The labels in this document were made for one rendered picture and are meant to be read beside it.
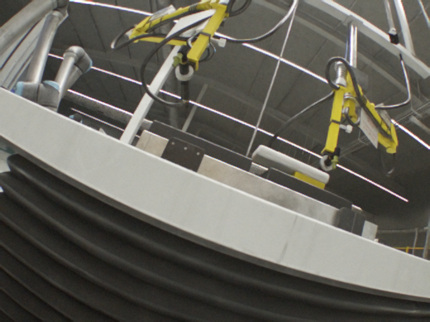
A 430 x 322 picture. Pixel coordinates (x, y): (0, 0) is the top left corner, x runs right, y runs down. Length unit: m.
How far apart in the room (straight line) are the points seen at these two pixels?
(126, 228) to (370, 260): 0.33
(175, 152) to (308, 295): 0.53
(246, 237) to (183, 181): 0.10
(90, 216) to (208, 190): 0.16
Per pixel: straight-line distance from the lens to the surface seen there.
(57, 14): 1.48
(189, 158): 0.70
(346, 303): 0.40
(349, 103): 2.04
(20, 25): 1.30
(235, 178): 0.72
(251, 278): 0.32
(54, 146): 0.33
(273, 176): 0.96
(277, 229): 0.29
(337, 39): 10.88
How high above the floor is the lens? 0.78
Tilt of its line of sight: 16 degrees up
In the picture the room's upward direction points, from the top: 22 degrees clockwise
